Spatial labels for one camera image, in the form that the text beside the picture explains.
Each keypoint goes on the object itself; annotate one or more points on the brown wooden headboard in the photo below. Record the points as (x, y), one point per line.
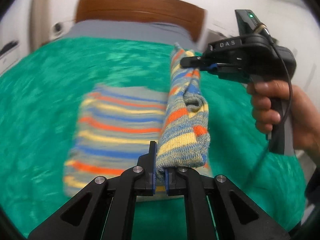
(186, 15)

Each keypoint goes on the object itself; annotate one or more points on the beige curtain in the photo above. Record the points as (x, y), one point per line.
(39, 26)

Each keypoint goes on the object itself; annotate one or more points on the white security camera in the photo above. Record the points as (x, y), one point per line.
(57, 30)

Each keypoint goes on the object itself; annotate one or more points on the striped knitted sweater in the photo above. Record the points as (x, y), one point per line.
(115, 126)

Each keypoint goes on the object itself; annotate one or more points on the green floral bedspread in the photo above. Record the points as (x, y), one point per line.
(40, 97)

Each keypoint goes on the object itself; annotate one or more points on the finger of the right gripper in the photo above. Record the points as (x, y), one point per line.
(210, 68)

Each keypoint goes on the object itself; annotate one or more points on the grey striped mattress sheet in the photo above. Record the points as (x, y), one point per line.
(155, 32)

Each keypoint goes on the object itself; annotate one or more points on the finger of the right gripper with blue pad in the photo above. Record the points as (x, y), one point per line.
(193, 62)

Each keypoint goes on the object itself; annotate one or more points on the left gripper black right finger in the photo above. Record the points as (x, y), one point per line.
(215, 208)

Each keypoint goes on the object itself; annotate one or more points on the white drawer cabinet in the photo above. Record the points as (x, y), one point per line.
(10, 56)

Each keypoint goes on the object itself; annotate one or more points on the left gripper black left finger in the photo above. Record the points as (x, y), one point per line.
(104, 208)

